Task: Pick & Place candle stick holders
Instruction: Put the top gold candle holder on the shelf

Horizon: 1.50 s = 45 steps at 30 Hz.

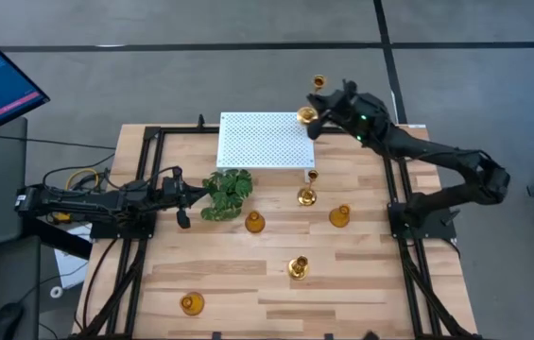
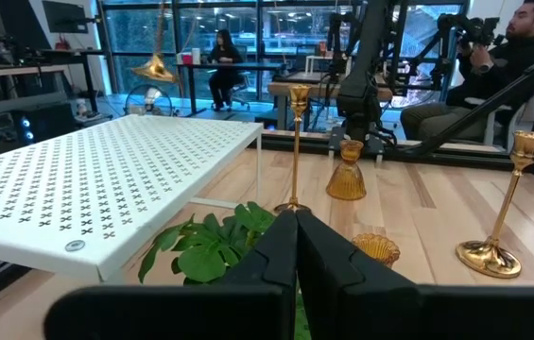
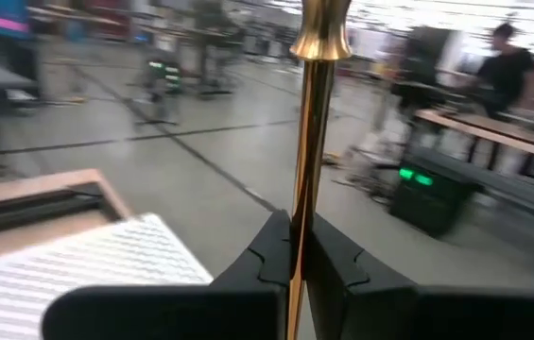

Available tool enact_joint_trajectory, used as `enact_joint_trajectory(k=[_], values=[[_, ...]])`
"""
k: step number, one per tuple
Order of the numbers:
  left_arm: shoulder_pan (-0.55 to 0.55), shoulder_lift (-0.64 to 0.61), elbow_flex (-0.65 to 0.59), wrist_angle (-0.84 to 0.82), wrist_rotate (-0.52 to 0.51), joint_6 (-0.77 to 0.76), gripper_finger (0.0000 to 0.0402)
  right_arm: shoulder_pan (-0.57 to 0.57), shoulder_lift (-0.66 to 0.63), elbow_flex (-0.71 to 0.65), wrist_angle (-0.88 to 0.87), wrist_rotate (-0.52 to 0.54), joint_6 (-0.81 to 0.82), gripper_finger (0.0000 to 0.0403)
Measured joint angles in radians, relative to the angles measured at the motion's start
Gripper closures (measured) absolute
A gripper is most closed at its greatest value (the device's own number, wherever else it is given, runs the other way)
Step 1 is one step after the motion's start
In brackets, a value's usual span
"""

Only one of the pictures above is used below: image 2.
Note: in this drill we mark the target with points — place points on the white perforated metal shelf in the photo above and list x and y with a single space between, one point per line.
82 189

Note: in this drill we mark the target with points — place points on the shortest gold candlestick holder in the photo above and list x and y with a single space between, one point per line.
488 257

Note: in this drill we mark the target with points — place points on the black video camera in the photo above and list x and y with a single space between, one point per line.
472 28

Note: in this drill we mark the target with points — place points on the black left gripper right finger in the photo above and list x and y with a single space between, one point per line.
389 311

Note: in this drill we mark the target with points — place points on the wooden workbench table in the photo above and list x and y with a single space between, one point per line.
295 90

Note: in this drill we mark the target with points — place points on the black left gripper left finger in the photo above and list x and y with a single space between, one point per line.
247 311

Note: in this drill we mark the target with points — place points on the white chair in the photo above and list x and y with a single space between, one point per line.
495 120

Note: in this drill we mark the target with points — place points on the person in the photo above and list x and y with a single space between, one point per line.
224 71
507 71

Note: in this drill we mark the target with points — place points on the black office desk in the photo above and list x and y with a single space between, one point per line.
229 66

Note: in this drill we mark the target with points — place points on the black aluminium rig frame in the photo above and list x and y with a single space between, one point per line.
460 159

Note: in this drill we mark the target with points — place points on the amber ribbed glass candle holder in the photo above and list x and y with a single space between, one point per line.
377 245
347 181

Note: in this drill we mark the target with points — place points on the tallest gold candlestick holder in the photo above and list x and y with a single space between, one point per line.
299 96

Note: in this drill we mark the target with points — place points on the gold cone pendant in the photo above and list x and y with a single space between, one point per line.
155 71

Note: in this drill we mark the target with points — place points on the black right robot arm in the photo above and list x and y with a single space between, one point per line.
366 56

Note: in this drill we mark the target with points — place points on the green plant in white pot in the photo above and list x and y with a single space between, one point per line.
210 255

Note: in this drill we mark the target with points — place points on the black computer tower blue lights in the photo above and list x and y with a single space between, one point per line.
42 125

